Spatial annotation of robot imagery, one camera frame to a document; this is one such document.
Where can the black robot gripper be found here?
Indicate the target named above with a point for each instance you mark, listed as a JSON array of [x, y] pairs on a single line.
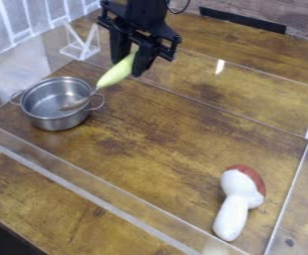
[[136, 22]]

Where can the small stainless steel pot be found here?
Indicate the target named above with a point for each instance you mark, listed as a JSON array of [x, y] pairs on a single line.
[[43, 100]]

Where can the plush mushroom toy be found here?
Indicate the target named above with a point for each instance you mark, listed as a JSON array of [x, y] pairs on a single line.
[[245, 189]]

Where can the clear acrylic triangle stand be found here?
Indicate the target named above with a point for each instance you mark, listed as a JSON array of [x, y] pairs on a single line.
[[81, 49]]

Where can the clear acrylic front barrier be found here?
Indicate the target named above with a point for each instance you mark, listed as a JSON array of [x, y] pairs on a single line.
[[178, 233]]

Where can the clear acrylic barrier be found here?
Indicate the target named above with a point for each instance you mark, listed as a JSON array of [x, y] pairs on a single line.
[[290, 235], [178, 233]]

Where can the clear acrylic right barrier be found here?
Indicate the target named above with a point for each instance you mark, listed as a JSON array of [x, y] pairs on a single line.
[[290, 235]]

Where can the black strip on wall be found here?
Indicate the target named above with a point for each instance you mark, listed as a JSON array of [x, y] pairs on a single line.
[[243, 20]]

